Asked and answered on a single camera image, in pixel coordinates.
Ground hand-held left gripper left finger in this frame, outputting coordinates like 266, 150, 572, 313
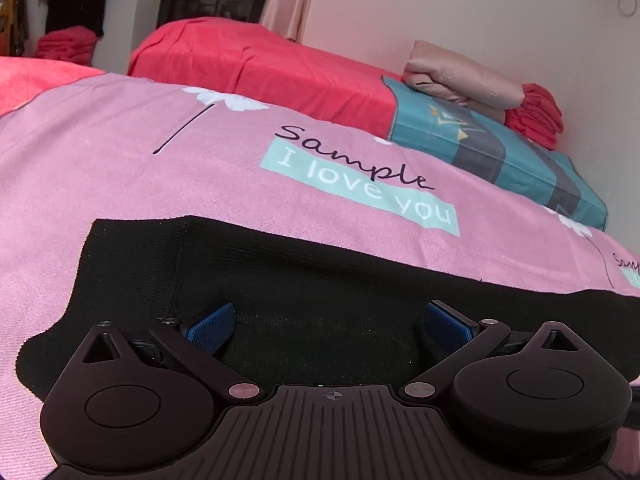
75, 302, 267, 402

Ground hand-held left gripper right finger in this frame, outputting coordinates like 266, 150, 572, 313
399, 300, 597, 402

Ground black pants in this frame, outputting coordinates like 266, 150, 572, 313
15, 216, 640, 411

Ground pink printed blanket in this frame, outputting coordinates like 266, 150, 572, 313
0, 56, 640, 480

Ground teal grey striped pillow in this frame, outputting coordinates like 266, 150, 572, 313
381, 75, 609, 234

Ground pink folded quilt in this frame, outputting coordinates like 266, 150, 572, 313
402, 40, 527, 124

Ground red bed sheet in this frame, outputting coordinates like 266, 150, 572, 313
127, 17, 407, 139

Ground stack of red folded cloth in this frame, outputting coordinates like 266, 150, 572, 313
34, 27, 97, 66

